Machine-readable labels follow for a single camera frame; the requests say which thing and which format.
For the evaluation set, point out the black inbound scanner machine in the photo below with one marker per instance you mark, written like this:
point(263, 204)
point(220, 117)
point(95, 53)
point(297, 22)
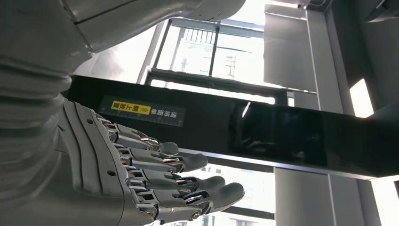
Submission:
point(280, 134)

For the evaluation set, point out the dark window frame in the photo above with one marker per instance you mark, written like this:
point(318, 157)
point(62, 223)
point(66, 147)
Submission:
point(215, 78)

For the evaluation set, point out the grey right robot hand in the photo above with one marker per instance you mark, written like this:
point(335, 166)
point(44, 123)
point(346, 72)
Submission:
point(93, 156)

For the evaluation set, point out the ruler label with yellow patch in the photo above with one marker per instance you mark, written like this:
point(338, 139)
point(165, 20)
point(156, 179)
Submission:
point(140, 109)

